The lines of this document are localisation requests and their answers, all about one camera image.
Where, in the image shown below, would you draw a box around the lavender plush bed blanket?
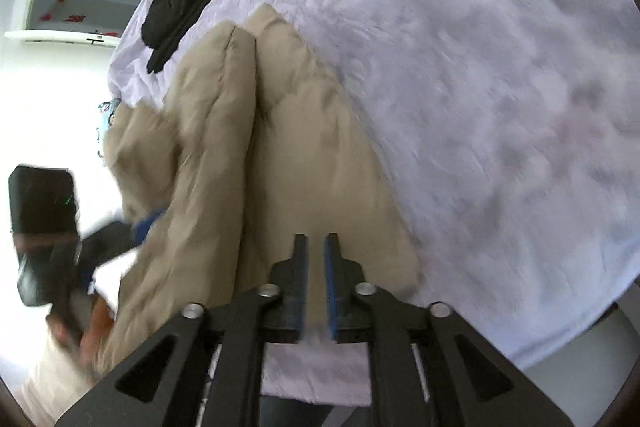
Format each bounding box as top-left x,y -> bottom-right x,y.
108,0 -> 639,405

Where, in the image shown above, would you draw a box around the person's hand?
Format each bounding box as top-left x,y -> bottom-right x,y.
45,296 -> 117,371

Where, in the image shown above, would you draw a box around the beige quilted puffer coat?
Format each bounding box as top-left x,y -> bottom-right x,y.
93,5 -> 420,373

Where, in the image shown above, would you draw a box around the wall shelf with red decorations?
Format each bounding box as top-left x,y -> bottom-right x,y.
2,0 -> 140,48

